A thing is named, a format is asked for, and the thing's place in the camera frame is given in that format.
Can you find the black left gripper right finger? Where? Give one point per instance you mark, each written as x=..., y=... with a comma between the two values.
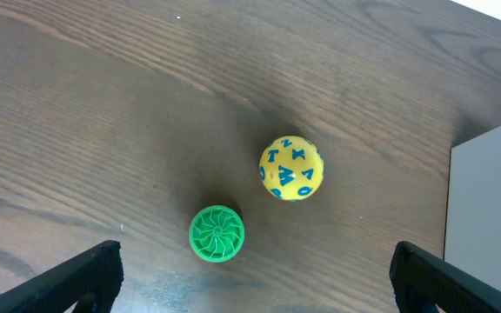
x=423, y=282

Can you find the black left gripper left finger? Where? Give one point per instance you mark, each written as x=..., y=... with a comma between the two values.
x=88, y=282

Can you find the yellow ball with blue letters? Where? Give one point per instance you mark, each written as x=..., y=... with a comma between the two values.
x=291, y=168

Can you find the white cardboard box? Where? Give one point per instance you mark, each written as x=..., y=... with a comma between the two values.
x=473, y=222

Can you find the green ridged plastic ball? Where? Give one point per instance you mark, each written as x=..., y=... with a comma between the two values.
x=216, y=234

